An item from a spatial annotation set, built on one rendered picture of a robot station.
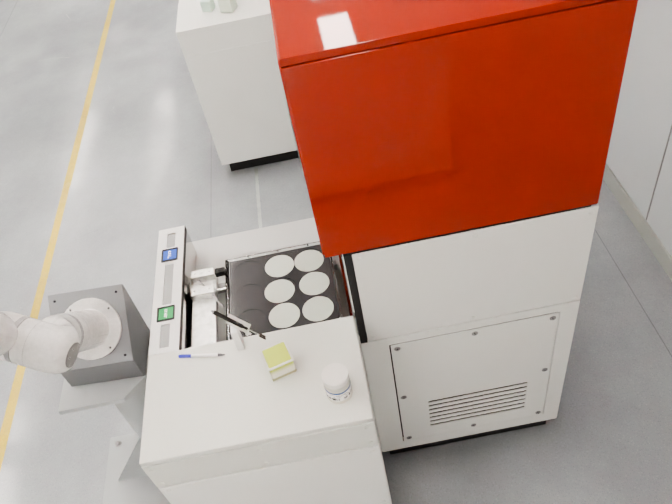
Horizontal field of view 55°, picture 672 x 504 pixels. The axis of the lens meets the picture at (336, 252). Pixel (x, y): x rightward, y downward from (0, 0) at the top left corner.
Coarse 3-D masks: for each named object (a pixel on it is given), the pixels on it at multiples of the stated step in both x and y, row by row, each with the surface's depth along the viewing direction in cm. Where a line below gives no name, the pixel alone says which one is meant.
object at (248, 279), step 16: (272, 256) 222; (240, 272) 219; (256, 272) 218; (304, 272) 214; (240, 288) 214; (256, 288) 213; (240, 304) 209; (256, 304) 208; (272, 304) 207; (336, 304) 203; (256, 320) 203; (304, 320) 201
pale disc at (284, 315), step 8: (280, 304) 206; (288, 304) 206; (272, 312) 205; (280, 312) 204; (288, 312) 204; (296, 312) 203; (272, 320) 202; (280, 320) 202; (288, 320) 202; (296, 320) 201
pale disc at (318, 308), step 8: (320, 296) 206; (304, 304) 205; (312, 304) 205; (320, 304) 204; (328, 304) 204; (304, 312) 203; (312, 312) 202; (320, 312) 202; (328, 312) 201; (312, 320) 200; (320, 320) 200
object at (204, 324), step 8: (216, 280) 222; (216, 296) 216; (200, 304) 214; (208, 304) 214; (216, 304) 214; (192, 312) 212; (200, 312) 212; (208, 312) 211; (192, 320) 210; (200, 320) 209; (208, 320) 209; (216, 320) 209; (192, 328) 208; (200, 328) 207; (208, 328) 207; (216, 328) 207; (192, 336) 205; (200, 336) 205; (208, 336) 204; (216, 336) 204; (192, 344) 203; (200, 344) 203
